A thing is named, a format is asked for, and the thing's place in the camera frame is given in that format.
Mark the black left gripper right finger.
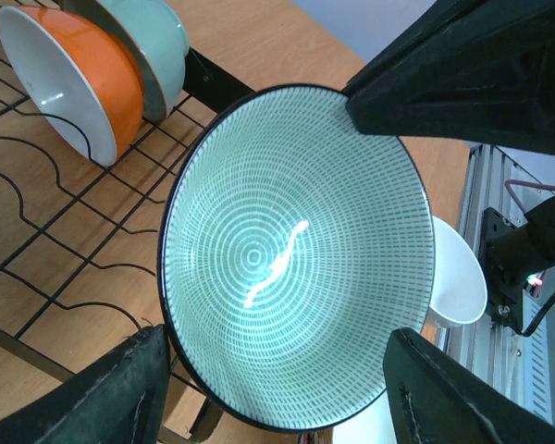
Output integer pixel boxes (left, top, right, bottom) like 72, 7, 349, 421
383, 328, 555, 443

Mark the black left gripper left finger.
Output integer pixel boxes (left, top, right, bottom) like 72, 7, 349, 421
0, 325, 170, 443

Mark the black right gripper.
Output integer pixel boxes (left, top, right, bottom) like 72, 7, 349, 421
344, 1, 555, 155

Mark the green patterned bowl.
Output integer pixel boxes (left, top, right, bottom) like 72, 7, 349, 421
157, 83, 436, 433

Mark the plain mint green bowl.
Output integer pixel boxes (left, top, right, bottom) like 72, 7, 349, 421
59, 0, 190, 122

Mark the orange bowl white inside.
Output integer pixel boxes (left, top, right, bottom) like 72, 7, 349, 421
0, 6, 142, 167

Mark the grey slotted cable duct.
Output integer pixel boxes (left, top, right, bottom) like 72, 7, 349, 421
512, 295, 555, 425

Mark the aluminium rail frame front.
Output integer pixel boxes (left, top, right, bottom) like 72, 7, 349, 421
437, 142, 537, 408

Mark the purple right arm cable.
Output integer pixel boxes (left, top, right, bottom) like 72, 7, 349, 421
503, 178, 555, 214

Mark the black wire dish rack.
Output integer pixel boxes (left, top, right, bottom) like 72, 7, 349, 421
0, 0, 260, 444

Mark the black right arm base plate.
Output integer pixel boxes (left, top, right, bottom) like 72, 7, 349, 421
478, 207, 525, 334

